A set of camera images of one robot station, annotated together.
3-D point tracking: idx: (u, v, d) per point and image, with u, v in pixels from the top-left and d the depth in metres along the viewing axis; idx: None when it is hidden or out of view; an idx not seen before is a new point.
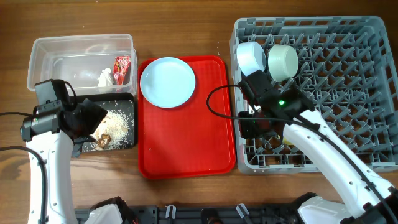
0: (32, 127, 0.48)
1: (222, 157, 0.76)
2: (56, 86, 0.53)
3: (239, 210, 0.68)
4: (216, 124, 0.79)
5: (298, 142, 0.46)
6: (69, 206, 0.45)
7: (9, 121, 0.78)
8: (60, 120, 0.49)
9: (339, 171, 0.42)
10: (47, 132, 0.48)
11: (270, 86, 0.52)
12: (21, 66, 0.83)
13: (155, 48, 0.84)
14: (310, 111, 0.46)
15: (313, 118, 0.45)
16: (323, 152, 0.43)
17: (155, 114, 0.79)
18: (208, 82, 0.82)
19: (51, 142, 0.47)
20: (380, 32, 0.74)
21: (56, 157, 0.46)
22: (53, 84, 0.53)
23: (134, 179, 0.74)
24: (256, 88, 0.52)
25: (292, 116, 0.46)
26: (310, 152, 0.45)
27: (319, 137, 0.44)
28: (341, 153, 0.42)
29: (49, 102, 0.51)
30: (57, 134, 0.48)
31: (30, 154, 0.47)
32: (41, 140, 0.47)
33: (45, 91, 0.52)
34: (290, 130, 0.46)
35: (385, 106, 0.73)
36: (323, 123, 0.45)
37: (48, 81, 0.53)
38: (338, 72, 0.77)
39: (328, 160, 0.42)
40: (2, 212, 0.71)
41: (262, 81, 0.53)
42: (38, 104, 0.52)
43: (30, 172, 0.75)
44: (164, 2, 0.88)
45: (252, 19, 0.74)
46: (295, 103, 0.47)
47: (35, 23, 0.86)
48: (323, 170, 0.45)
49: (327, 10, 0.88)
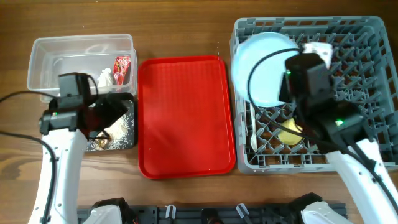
0: (51, 122, 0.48)
1: (222, 157, 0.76)
2: (81, 81, 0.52)
3: (239, 210, 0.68)
4: (216, 124, 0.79)
5: (347, 176, 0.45)
6: (72, 208, 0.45)
7: (9, 121, 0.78)
8: (78, 118, 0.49)
9: (380, 214, 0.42)
10: (64, 129, 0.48)
11: (328, 84, 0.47)
12: (21, 66, 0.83)
13: (156, 48, 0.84)
14: (369, 141, 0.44)
15: (369, 151, 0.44)
16: (370, 192, 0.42)
17: (155, 115, 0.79)
18: (208, 82, 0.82)
19: (66, 139, 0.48)
20: (380, 32, 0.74)
21: (69, 155, 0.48)
22: (76, 77, 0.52)
23: (134, 179, 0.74)
24: (313, 85, 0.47)
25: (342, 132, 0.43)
26: (356, 190, 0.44)
27: (372, 178, 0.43)
28: (387, 198, 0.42)
29: (71, 96, 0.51)
30: (73, 133, 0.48)
31: (44, 148, 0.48)
32: (58, 137, 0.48)
33: (69, 83, 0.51)
34: (340, 159, 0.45)
35: (385, 106, 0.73)
36: (378, 160, 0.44)
37: (73, 73, 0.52)
38: (338, 72, 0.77)
39: (373, 200, 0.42)
40: (2, 213, 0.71)
41: (321, 78, 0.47)
42: (60, 96, 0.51)
43: (30, 172, 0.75)
44: (164, 2, 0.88)
45: (252, 19, 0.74)
46: (354, 119, 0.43)
47: (35, 23, 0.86)
48: (361, 208, 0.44)
49: (327, 10, 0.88)
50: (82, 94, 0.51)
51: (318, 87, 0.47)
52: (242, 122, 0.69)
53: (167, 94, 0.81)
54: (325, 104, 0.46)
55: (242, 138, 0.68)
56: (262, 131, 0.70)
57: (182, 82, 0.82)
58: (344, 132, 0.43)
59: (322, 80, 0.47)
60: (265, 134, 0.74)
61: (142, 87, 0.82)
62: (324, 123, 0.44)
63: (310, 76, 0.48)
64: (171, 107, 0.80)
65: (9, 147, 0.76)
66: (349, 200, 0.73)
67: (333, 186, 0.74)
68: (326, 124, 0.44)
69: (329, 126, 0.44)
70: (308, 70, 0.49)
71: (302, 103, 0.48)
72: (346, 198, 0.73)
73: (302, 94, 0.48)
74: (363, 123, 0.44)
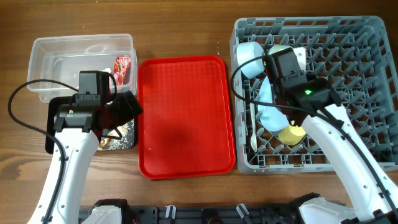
0: (66, 119, 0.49)
1: (222, 157, 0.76)
2: (100, 80, 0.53)
3: (239, 210, 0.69)
4: (216, 124, 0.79)
5: (320, 140, 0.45)
6: (74, 211, 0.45)
7: (9, 121, 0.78)
8: (93, 119, 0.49)
9: (354, 170, 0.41)
10: (78, 128, 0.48)
11: (296, 66, 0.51)
12: (20, 66, 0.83)
13: (156, 48, 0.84)
14: (336, 106, 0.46)
15: (336, 114, 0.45)
16: (343, 150, 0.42)
17: (155, 114, 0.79)
18: (208, 82, 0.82)
19: (78, 139, 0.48)
20: (381, 32, 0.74)
21: (78, 156, 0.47)
22: (97, 76, 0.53)
23: (134, 179, 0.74)
24: (282, 68, 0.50)
25: (312, 104, 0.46)
26: (329, 152, 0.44)
27: (341, 135, 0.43)
28: (360, 155, 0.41)
29: (89, 94, 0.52)
30: (86, 134, 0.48)
31: (56, 145, 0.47)
32: (71, 135, 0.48)
33: (89, 81, 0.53)
34: (312, 122, 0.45)
35: (385, 106, 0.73)
36: (346, 121, 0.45)
37: (93, 72, 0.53)
38: (338, 72, 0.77)
39: (348, 161, 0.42)
40: (2, 212, 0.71)
41: (287, 60, 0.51)
42: (78, 93, 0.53)
43: (30, 172, 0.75)
44: (164, 2, 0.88)
45: (252, 19, 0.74)
46: (322, 95, 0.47)
47: (35, 23, 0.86)
48: (338, 171, 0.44)
49: (327, 10, 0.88)
50: (100, 93, 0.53)
51: (288, 68, 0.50)
52: (242, 122, 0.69)
53: (167, 93, 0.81)
54: (295, 83, 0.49)
55: (242, 138, 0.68)
56: (262, 130, 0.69)
57: (181, 82, 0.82)
58: (313, 102, 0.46)
59: (290, 63, 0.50)
60: (265, 134, 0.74)
61: (142, 87, 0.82)
62: (298, 95, 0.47)
63: (280, 61, 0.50)
64: (171, 106, 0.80)
65: (9, 147, 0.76)
66: (349, 200, 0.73)
67: (333, 186, 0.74)
68: (296, 94, 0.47)
69: (299, 96, 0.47)
70: (277, 56, 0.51)
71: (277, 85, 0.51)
72: (346, 198, 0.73)
73: (275, 78, 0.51)
74: (331, 93, 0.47)
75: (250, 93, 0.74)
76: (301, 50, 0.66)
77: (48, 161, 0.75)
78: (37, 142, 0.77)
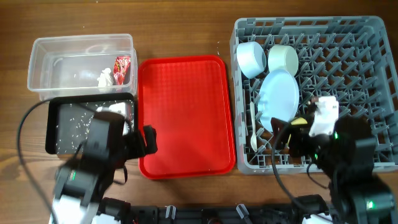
0: (66, 183, 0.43)
1: (222, 157, 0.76)
2: (111, 132, 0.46)
3: (239, 210, 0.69)
4: (216, 124, 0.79)
5: None
6: None
7: (9, 121, 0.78)
8: (96, 185, 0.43)
9: None
10: (78, 193, 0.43)
11: (370, 160, 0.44)
12: (20, 66, 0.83)
13: (156, 48, 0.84)
14: None
15: None
16: None
17: (155, 114, 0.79)
18: (208, 82, 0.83)
19: (78, 210, 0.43)
20: (380, 32, 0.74)
21: (76, 219, 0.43)
22: (109, 127, 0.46)
23: (134, 179, 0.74)
24: (357, 157, 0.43)
25: (371, 218, 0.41)
26: None
27: None
28: None
29: (98, 146, 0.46)
30: (83, 210, 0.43)
31: (56, 201, 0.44)
32: (70, 203, 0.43)
33: (99, 131, 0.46)
34: None
35: (385, 106, 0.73)
36: None
37: (107, 122, 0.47)
38: (338, 72, 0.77)
39: None
40: (2, 213, 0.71)
41: (365, 151, 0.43)
42: (87, 141, 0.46)
43: (30, 172, 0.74)
44: (163, 2, 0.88)
45: (252, 19, 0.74)
46: (383, 213, 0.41)
47: (35, 23, 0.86)
48: None
49: (327, 10, 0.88)
50: (109, 147, 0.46)
51: (361, 160, 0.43)
52: (242, 122, 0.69)
53: (167, 94, 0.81)
54: (360, 174, 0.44)
55: (242, 138, 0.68)
56: (262, 131, 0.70)
57: (181, 82, 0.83)
58: (370, 217, 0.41)
59: (366, 153, 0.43)
60: (265, 134, 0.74)
61: (142, 87, 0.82)
62: (356, 198, 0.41)
63: (357, 150, 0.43)
64: (171, 107, 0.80)
65: (9, 147, 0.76)
66: None
67: None
68: (356, 199, 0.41)
69: (359, 203, 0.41)
70: (356, 143, 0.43)
71: (340, 170, 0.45)
72: None
73: (343, 162, 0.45)
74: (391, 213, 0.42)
75: (250, 93, 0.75)
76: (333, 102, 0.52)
77: (48, 161, 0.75)
78: (37, 142, 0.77)
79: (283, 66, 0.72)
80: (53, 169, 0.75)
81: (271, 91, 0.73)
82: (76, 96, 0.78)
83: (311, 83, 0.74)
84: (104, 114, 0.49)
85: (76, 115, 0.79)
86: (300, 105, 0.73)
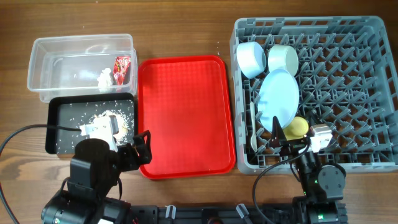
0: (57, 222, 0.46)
1: (222, 157, 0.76)
2: (94, 170, 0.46)
3: (239, 210, 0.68)
4: (216, 124, 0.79)
5: None
6: None
7: (9, 121, 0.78)
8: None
9: None
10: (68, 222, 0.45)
11: (336, 183, 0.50)
12: (21, 66, 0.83)
13: (156, 48, 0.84)
14: None
15: None
16: None
17: (155, 114, 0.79)
18: (208, 82, 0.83)
19: None
20: (380, 32, 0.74)
21: None
22: (91, 169, 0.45)
23: (134, 179, 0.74)
24: (324, 178, 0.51)
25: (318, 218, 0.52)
26: None
27: None
28: None
29: (81, 185, 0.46)
30: None
31: None
32: None
33: (79, 172, 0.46)
34: None
35: (385, 106, 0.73)
36: None
37: (89, 162, 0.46)
38: (338, 72, 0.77)
39: None
40: (2, 213, 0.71)
41: (331, 177, 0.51)
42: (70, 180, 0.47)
43: (30, 172, 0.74)
44: (163, 2, 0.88)
45: (252, 19, 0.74)
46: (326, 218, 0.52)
47: (35, 23, 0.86)
48: None
49: (328, 10, 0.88)
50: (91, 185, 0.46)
51: (327, 182, 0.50)
52: (242, 122, 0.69)
53: (167, 94, 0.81)
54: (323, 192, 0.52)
55: (242, 138, 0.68)
56: (262, 130, 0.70)
57: (181, 82, 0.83)
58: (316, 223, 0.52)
59: (333, 179, 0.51)
60: (265, 134, 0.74)
61: (142, 87, 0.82)
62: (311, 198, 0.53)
63: (326, 174, 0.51)
64: (171, 107, 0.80)
65: (8, 147, 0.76)
66: (349, 200, 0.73)
67: None
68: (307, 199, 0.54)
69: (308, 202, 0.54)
70: (324, 168, 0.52)
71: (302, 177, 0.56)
72: (347, 198, 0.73)
73: (309, 172, 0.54)
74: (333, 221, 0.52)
75: (250, 93, 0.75)
76: (329, 136, 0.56)
77: (48, 160, 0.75)
78: (37, 142, 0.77)
79: (283, 66, 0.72)
80: (53, 169, 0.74)
81: (271, 91, 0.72)
82: (76, 96, 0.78)
83: (311, 84, 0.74)
84: (84, 145, 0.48)
85: (76, 115, 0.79)
86: (300, 105, 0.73)
